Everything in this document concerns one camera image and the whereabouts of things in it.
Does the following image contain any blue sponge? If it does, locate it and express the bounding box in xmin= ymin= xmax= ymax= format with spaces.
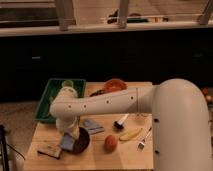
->
xmin=59 ymin=133 xmax=75 ymax=151

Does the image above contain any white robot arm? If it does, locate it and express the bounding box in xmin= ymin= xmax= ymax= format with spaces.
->
xmin=50 ymin=79 xmax=213 ymax=171

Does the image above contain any purple bowl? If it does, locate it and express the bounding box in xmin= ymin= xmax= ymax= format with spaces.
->
xmin=71 ymin=128 xmax=90 ymax=154

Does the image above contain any orange bowl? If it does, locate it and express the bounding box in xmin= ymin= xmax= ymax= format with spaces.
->
xmin=103 ymin=78 xmax=127 ymax=93

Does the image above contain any grey folded cloth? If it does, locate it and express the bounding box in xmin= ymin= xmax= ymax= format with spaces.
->
xmin=83 ymin=119 xmax=104 ymax=135

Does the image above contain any wooden block eraser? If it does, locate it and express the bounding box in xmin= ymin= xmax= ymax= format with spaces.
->
xmin=37 ymin=144 xmax=62 ymax=159

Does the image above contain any orange fruit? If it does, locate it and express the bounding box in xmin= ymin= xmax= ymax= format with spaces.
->
xmin=104 ymin=135 xmax=117 ymax=152

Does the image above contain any green plastic tray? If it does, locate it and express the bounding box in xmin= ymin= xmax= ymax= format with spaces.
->
xmin=34 ymin=78 xmax=86 ymax=124

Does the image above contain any small metal cup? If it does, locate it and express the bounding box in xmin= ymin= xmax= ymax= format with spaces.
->
xmin=90 ymin=89 xmax=105 ymax=97

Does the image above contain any light green cup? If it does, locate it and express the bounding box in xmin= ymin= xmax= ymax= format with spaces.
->
xmin=61 ymin=80 xmax=74 ymax=87

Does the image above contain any yellow banana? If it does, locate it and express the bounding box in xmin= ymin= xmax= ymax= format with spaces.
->
xmin=119 ymin=128 xmax=142 ymax=141

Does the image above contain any silver fork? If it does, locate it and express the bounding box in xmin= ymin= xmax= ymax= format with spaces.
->
xmin=138 ymin=127 xmax=152 ymax=150

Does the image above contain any black cable on floor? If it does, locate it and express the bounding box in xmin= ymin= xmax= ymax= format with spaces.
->
xmin=5 ymin=142 xmax=26 ymax=161

